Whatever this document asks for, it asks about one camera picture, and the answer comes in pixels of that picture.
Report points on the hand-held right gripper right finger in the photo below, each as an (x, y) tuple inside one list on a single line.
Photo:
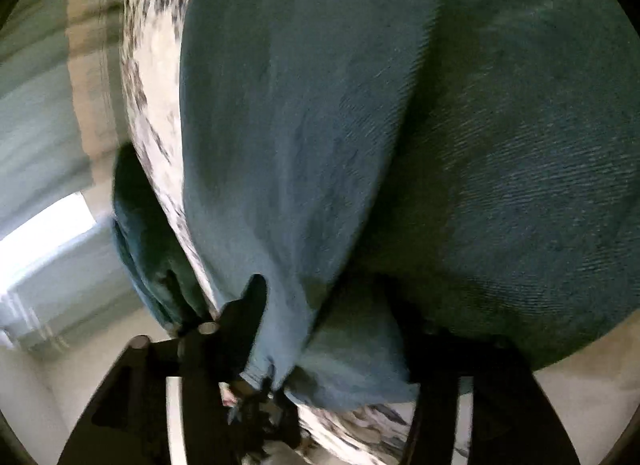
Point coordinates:
[(440, 395)]

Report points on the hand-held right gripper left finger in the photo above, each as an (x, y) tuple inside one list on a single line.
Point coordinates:
[(251, 315)]

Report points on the blue denim pants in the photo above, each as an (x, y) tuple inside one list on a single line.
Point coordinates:
[(325, 120)]

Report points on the dark teal cloth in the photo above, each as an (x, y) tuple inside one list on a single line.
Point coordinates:
[(150, 245)]

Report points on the bright window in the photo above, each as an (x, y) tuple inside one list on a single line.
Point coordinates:
[(45, 255)]

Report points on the floral printed blanket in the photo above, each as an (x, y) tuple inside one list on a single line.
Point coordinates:
[(150, 95)]

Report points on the beige curtain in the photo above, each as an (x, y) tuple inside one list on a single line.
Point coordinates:
[(90, 70)]

